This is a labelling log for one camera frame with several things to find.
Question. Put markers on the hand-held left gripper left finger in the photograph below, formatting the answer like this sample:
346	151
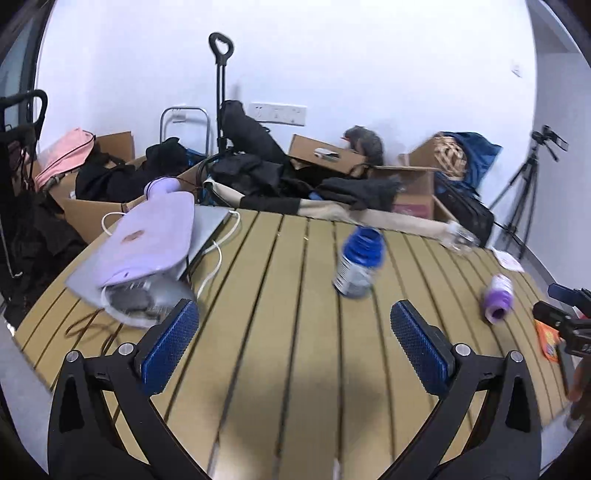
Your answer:
170	344

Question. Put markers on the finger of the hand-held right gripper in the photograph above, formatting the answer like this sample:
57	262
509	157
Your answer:
549	314
564	292

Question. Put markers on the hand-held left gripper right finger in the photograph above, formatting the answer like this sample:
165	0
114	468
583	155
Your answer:
421	347

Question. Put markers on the clear glass cup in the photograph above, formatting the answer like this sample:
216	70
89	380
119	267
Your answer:
461	237

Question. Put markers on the person's right hand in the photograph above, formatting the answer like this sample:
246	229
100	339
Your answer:
578	387

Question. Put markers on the orange packet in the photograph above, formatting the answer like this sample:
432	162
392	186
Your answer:
547	344

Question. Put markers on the white mesh pouch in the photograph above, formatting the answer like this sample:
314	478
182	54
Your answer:
138	301

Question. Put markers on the white card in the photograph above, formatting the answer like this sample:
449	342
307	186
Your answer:
508	261

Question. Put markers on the blue capped plastic bottle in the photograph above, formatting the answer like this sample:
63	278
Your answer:
358	272

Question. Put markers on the lavender pouch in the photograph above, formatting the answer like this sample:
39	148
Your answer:
147	235

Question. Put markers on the grey laptop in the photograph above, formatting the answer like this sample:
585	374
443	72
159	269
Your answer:
208	226

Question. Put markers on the black tripod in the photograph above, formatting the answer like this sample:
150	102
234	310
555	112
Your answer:
531	170

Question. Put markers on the beige cloth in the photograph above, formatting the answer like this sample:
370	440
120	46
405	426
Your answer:
401	221

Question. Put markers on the black suitcase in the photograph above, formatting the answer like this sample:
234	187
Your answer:
466	210

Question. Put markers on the large cardboard box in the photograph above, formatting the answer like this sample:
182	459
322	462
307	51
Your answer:
83	214

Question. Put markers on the blue cloth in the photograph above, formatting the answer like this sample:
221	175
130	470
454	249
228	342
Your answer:
481	157

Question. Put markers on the cardboard box with red print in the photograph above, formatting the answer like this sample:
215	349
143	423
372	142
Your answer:
415	184

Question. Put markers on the dark cloth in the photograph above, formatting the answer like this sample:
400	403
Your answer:
37	244

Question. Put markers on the black folded cloth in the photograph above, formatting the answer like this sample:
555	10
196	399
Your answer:
360	189

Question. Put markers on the black jacket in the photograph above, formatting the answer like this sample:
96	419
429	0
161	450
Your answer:
115	177

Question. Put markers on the wicker ball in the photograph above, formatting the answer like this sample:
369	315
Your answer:
448	154

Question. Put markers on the black clothes pile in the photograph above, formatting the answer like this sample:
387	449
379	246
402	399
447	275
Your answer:
249	173

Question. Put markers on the grey furry toy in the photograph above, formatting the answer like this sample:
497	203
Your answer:
367	141

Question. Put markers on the pink bag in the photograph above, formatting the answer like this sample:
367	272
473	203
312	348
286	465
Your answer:
62	157

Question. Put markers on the black bag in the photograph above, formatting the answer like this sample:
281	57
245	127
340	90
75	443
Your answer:
251	131

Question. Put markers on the open flat cardboard box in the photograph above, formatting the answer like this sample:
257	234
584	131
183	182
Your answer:
301	145

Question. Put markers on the metal chair frame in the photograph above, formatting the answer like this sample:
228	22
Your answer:
184	110

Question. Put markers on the white wall socket strip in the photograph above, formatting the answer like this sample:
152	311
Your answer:
277	114

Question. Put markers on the black cart frame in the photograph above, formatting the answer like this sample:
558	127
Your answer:
27	99

